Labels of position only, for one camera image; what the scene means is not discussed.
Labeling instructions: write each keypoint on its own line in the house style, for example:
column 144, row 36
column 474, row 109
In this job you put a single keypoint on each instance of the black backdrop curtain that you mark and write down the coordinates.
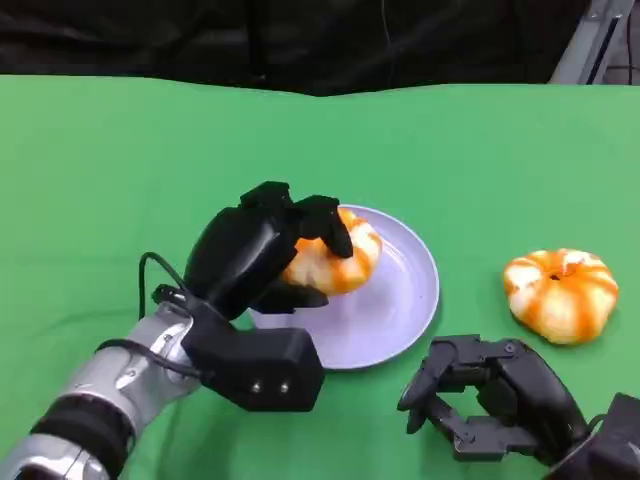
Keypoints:
column 250, row 40

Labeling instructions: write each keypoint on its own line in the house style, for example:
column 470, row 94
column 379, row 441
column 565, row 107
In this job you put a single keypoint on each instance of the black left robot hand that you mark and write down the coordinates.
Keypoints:
column 235, row 255

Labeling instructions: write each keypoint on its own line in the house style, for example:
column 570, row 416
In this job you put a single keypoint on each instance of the orange white toy bread roll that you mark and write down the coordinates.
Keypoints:
column 345, row 272
column 560, row 305

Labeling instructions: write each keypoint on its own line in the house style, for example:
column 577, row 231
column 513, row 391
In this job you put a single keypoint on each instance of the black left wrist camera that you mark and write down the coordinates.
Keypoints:
column 265, row 360

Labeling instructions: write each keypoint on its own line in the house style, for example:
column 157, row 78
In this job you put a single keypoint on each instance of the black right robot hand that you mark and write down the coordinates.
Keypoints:
column 530, row 390

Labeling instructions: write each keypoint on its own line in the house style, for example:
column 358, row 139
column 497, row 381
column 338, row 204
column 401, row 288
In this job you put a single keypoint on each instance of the green table cloth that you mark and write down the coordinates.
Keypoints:
column 100, row 175

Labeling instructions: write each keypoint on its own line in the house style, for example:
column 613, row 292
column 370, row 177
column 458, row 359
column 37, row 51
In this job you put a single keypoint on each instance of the lilac plate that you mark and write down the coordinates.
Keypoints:
column 395, row 300

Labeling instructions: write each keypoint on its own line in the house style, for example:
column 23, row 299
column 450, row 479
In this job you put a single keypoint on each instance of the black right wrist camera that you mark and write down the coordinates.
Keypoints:
column 620, row 440

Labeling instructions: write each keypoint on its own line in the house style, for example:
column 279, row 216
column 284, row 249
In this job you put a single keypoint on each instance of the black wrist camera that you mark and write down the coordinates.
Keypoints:
column 620, row 440
column 265, row 360

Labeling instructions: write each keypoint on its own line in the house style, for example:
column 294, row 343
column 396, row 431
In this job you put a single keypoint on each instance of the grey metal frame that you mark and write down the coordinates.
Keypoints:
column 582, row 45

